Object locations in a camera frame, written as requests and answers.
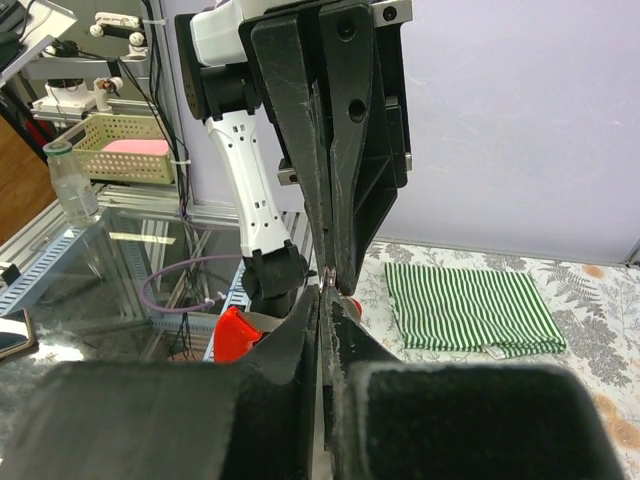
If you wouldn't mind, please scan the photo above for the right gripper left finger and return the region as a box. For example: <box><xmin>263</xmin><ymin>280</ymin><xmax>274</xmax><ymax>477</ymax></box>
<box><xmin>1</xmin><ymin>287</ymin><xmax>320</xmax><ymax>479</ymax></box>

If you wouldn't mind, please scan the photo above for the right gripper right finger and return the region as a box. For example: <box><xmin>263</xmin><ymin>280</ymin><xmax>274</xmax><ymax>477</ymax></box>
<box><xmin>322</xmin><ymin>287</ymin><xmax>623</xmax><ymax>479</ymax></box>

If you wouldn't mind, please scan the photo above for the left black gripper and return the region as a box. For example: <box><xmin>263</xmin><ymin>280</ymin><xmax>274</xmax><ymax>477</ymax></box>
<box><xmin>239</xmin><ymin>1</ymin><xmax>412</xmax><ymax>295</ymax></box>

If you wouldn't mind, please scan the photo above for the red handled metal key tool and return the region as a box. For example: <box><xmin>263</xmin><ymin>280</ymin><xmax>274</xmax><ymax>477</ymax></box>
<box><xmin>210</xmin><ymin>306</ymin><xmax>284</xmax><ymax>363</ymax></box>

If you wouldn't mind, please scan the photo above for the silver keyring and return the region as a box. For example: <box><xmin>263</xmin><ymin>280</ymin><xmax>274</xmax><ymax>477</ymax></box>
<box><xmin>320</xmin><ymin>267</ymin><xmax>336</xmax><ymax>291</ymax></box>

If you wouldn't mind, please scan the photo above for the red key tag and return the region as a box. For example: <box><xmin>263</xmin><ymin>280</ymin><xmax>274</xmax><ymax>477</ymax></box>
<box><xmin>342</xmin><ymin>297</ymin><xmax>362</xmax><ymax>322</ymax></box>

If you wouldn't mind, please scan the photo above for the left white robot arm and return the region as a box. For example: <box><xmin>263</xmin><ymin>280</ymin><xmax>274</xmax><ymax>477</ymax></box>
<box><xmin>174</xmin><ymin>1</ymin><xmax>413</xmax><ymax>317</ymax></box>

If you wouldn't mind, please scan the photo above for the green striped cloth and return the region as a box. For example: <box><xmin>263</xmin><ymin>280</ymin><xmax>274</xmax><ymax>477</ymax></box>
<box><xmin>384</xmin><ymin>263</ymin><xmax>567</xmax><ymax>360</ymax></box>

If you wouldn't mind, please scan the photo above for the pink sponge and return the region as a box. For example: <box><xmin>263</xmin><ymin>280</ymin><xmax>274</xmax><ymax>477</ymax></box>
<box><xmin>102</xmin><ymin>139</ymin><xmax>169</xmax><ymax>156</ymax></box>

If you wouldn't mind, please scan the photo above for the beige perforated basket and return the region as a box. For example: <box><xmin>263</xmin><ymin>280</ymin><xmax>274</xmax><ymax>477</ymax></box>
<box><xmin>62</xmin><ymin>113</ymin><xmax>175</xmax><ymax>185</ymax></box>

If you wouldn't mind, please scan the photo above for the clear glass bottle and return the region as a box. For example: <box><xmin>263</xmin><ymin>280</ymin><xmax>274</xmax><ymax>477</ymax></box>
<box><xmin>43</xmin><ymin>140</ymin><xmax>100</xmax><ymax>228</ymax></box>

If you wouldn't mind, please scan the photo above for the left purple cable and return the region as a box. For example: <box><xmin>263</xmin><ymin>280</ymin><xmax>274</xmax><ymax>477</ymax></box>
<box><xmin>141</xmin><ymin>254</ymin><xmax>246</xmax><ymax>315</ymax></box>

